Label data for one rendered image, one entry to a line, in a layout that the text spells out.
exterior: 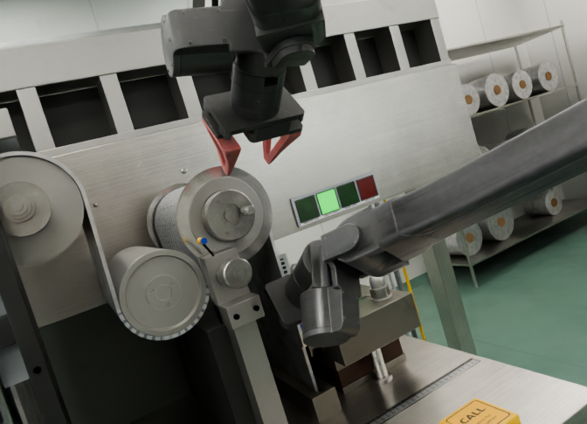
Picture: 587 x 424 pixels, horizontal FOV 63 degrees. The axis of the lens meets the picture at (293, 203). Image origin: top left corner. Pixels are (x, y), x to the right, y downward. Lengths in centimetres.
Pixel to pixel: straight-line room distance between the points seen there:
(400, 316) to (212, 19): 57
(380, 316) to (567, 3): 493
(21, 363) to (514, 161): 55
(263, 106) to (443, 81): 99
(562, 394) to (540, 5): 513
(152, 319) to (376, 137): 79
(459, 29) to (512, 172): 466
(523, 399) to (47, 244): 66
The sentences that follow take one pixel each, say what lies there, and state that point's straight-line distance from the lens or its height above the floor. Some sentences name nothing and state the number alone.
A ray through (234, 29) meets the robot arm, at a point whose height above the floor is 143.
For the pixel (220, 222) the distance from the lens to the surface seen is 70.
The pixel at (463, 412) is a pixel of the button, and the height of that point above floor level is 92.
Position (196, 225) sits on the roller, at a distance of 71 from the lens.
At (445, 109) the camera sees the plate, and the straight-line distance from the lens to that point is 145.
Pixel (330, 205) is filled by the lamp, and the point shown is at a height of 118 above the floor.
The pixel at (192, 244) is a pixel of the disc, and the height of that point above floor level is 123.
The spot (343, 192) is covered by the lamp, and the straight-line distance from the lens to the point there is 120.
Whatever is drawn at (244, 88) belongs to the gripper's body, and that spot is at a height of 138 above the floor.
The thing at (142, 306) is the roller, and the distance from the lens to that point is 71.
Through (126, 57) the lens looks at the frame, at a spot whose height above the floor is 160.
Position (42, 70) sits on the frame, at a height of 160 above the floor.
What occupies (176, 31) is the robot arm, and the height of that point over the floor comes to 143.
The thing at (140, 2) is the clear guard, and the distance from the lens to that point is 112.
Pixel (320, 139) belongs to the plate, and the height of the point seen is 133.
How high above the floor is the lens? 129
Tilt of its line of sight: 4 degrees down
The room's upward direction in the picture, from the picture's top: 17 degrees counter-clockwise
